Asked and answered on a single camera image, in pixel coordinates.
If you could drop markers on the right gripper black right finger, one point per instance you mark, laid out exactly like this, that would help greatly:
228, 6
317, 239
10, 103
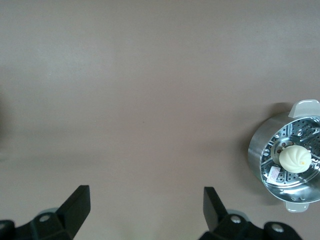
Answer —
232, 227

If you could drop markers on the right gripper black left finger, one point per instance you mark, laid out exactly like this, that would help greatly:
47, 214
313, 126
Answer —
55, 225

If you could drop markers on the white steamed bun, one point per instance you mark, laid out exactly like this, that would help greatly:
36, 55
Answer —
295, 160

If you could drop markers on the perforated steel steamer insert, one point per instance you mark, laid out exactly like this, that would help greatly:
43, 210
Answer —
300, 132

